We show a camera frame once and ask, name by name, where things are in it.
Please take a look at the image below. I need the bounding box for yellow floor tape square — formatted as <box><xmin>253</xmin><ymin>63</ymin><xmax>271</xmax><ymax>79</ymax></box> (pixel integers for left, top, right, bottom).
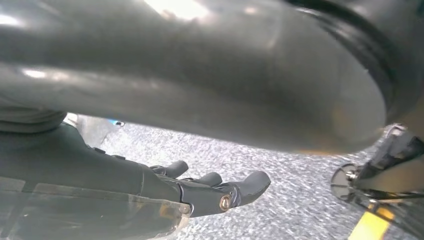
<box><xmin>347</xmin><ymin>206</ymin><xmax>395</xmax><ymax>240</ymax></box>

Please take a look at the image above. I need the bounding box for black robot leg part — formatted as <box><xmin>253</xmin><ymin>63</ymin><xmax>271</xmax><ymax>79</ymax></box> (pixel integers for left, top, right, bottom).
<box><xmin>284</xmin><ymin>0</ymin><xmax>424</xmax><ymax>140</ymax></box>

